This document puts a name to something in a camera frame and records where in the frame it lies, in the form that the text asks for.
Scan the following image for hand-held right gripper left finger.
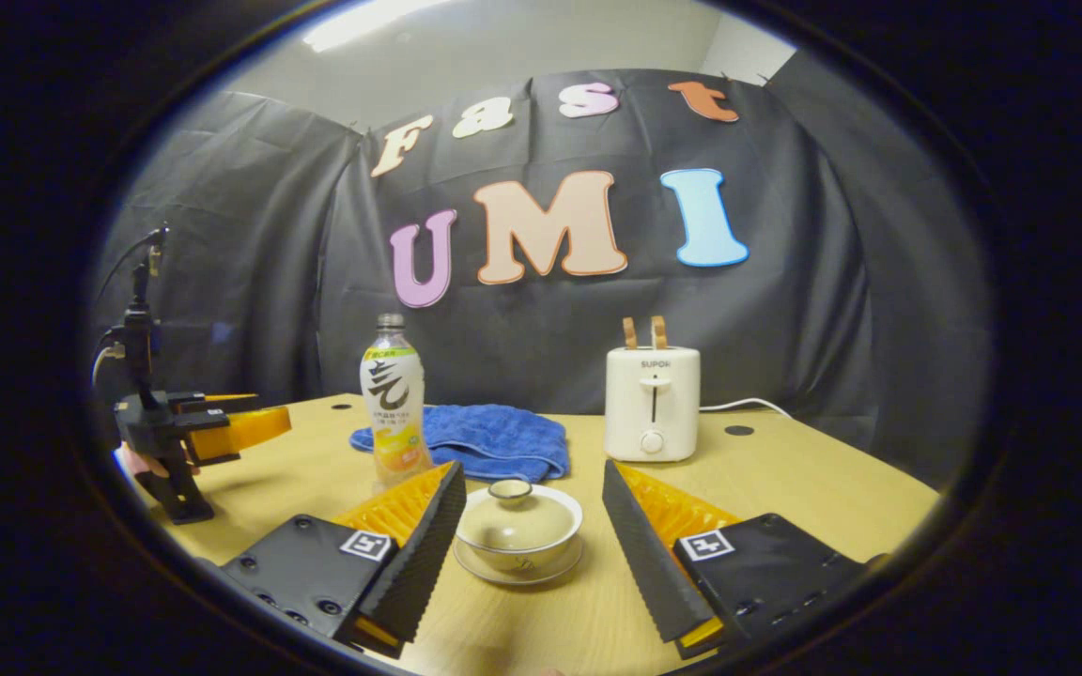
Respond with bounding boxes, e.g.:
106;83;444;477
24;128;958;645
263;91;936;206
220;460;469;658

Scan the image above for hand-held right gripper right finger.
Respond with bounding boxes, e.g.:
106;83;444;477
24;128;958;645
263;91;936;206
602;458;871;660

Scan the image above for cream ceramic teacup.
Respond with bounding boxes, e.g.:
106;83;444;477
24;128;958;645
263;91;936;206
455;484;585;575

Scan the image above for cream ceramic teacup lid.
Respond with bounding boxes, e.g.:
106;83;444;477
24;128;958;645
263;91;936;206
458;479;577;555

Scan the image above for white label plastic water bottle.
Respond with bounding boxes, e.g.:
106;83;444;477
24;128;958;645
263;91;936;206
360;314;432;489

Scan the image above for blue folded towel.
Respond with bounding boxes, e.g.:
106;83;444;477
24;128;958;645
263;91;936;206
349;404;570;484

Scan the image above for white toaster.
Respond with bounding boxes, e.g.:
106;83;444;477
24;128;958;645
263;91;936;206
605;346;702;463

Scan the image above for white toaster cable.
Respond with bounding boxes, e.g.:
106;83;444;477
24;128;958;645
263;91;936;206
699;397;793;420

